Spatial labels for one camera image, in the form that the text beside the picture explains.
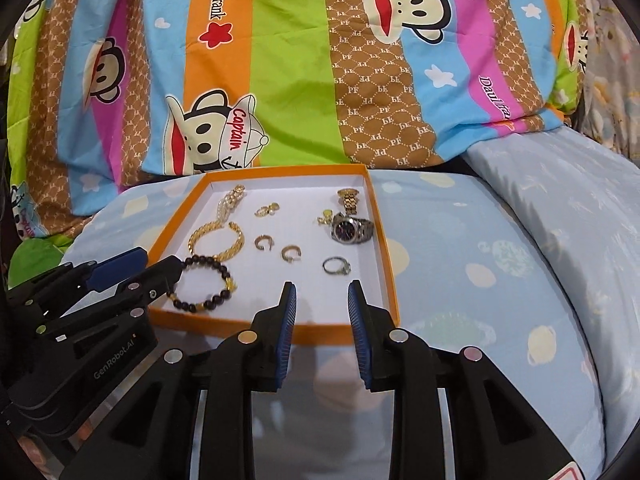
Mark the silver wristwatch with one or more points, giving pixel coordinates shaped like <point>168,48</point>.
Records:
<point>347,230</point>

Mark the striped cartoon monkey blanket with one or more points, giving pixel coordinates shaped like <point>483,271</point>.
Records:
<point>290,60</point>

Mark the green cloth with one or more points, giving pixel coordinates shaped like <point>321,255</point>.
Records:
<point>30,260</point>

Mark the pale blue quilt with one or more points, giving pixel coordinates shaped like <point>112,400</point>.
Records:
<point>575,210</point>

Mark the light blue printed pillow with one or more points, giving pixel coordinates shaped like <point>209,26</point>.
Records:
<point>450,285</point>

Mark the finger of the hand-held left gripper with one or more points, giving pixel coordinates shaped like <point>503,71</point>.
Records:
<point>120,266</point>
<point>160,277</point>

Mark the small gold pendant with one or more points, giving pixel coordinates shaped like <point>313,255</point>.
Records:
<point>325,216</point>

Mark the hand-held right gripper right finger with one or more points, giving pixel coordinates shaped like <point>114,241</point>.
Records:
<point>361,335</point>

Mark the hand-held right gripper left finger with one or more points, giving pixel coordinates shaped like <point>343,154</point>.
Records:
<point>285,335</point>

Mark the orange box with white inside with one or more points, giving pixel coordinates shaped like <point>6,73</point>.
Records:
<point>300,290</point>

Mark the gold hoop earring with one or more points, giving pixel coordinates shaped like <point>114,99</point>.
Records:
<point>262,210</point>
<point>258,244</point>
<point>287,251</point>

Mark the grey floral cloth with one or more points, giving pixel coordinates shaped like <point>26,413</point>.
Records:
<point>610,60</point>

